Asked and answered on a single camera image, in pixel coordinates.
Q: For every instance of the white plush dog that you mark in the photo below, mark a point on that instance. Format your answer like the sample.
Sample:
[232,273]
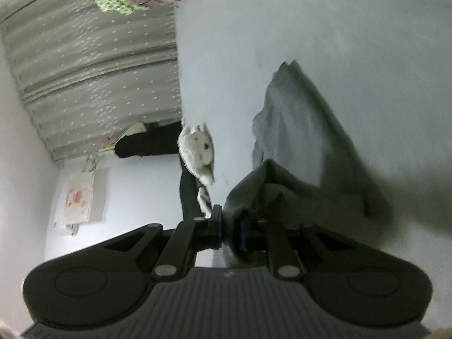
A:
[196,148]

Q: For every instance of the pale yellow object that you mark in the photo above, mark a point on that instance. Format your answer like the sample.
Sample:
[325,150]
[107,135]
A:
[116,141]

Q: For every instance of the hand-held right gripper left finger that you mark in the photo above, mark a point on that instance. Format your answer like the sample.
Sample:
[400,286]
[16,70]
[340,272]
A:
[212,233]

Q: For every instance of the white printed wall hanging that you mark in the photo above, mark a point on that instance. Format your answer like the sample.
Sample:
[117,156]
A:
[79,197]

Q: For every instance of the grey star-print curtain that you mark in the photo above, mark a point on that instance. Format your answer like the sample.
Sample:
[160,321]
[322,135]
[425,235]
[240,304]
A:
[88,77]

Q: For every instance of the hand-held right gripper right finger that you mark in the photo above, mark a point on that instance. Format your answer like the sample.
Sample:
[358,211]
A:
[243,235]

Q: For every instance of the white cloth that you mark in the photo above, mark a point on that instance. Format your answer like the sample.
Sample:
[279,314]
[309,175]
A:
[204,201]

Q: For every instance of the black garment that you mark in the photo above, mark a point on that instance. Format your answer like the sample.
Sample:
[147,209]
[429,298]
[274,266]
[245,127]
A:
[148,144]

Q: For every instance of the black clothes pile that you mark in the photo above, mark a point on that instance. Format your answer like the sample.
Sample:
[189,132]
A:
[187,194]

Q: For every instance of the grey t-shirt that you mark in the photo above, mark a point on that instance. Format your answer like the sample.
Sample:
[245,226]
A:
[300,120]

